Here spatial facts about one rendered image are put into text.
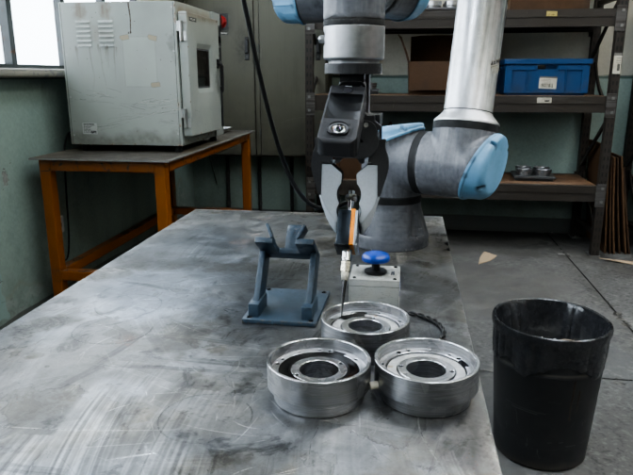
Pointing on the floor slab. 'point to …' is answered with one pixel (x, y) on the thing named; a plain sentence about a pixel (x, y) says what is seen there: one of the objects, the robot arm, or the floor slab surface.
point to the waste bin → (546, 380)
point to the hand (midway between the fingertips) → (348, 224)
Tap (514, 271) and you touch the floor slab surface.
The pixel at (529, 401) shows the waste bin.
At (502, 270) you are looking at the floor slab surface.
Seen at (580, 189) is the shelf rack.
